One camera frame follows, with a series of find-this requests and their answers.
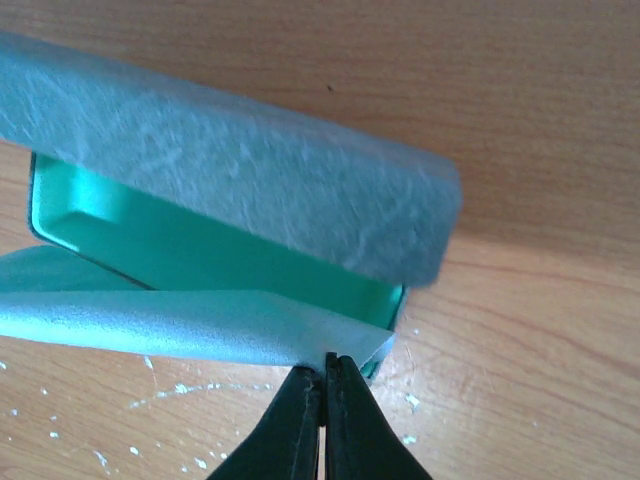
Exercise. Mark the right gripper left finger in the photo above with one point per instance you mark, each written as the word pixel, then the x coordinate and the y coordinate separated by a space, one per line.
pixel 285 442

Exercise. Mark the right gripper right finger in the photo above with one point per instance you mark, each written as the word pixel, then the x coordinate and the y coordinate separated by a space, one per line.
pixel 359 442

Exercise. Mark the grey glasses case green lining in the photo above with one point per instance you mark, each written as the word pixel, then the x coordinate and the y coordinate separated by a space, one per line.
pixel 180 187

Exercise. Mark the light blue cleaning cloth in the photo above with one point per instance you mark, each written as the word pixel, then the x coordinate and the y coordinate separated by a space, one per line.
pixel 51 295

